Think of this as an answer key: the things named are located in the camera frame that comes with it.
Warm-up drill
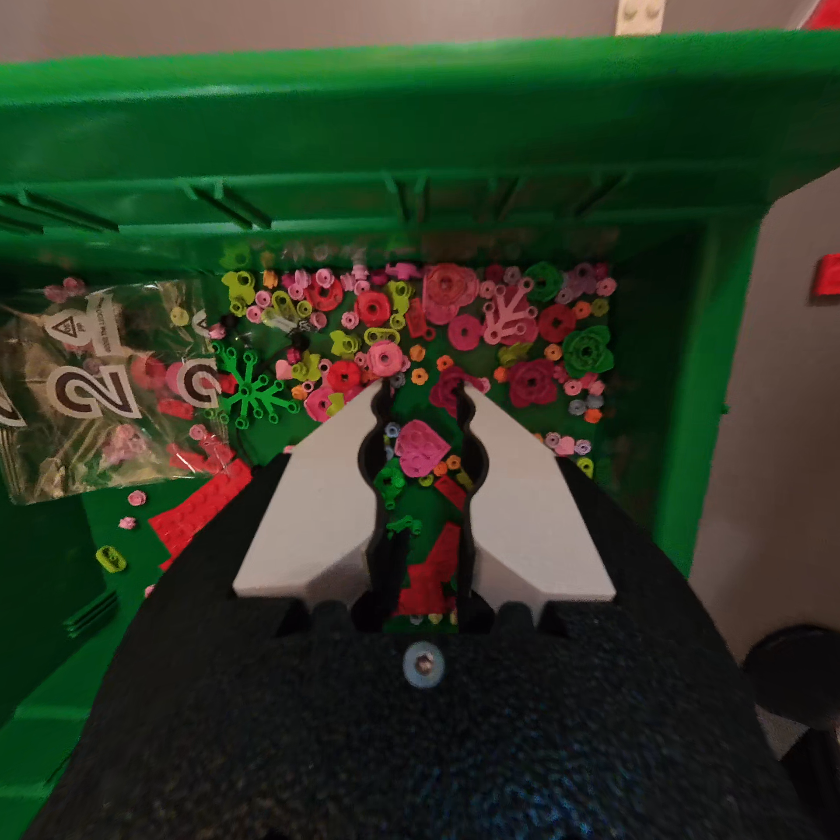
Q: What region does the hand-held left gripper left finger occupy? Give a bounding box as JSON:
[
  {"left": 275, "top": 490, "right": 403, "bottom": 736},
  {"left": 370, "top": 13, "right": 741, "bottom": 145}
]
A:
[{"left": 233, "top": 379, "right": 403, "bottom": 621}]

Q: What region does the green lego plant piece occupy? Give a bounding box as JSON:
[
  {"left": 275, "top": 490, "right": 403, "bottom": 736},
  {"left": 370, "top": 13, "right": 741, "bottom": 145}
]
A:
[{"left": 211, "top": 343, "right": 301, "bottom": 432}]

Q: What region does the pink lego heart piece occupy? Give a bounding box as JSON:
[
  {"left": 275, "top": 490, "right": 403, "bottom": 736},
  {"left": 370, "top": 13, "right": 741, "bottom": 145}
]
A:
[{"left": 394, "top": 420, "right": 452, "bottom": 480}]

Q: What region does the green plastic bin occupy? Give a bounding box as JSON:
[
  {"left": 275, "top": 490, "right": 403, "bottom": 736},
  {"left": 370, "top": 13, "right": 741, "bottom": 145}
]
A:
[{"left": 0, "top": 29, "right": 840, "bottom": 840}]

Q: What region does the pile of colourful lego pieces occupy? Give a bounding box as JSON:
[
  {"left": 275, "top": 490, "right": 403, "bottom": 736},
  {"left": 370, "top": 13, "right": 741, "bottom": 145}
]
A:
[{"left": 217, "top": 259, "right": 621, "bottom": 624}]

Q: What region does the clear plastic bag of lego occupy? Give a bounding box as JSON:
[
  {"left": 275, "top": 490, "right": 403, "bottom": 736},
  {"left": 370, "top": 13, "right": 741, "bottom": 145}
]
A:
[{"left": 0, "top": 279, "right": 253, "bottom": 506}]

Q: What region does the black round object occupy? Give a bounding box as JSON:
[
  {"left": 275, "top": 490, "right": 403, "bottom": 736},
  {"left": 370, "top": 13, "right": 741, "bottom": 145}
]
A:
[{"left": 743, "top": 623, "right": 840, "bottom": 840}]

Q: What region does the red lego plate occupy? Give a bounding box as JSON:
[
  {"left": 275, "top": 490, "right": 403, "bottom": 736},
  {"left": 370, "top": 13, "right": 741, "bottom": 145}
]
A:
[
  {"left": 147, "top": 458, "right": 254, "bottom": 573},
  {"left": 397, "top": 521, "right": 462, "bottom": 618}
]

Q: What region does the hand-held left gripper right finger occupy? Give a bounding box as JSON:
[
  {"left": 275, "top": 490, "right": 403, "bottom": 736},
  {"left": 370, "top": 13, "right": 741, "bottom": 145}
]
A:
[{"left": 453, "top": 381, "right": 618, "bottom": 623}]

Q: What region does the white lego plate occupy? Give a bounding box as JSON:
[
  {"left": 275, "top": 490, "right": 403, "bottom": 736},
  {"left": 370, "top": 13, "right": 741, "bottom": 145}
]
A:
[{"left": 615, "top": 0, "right": 665, "bottom": 35}]

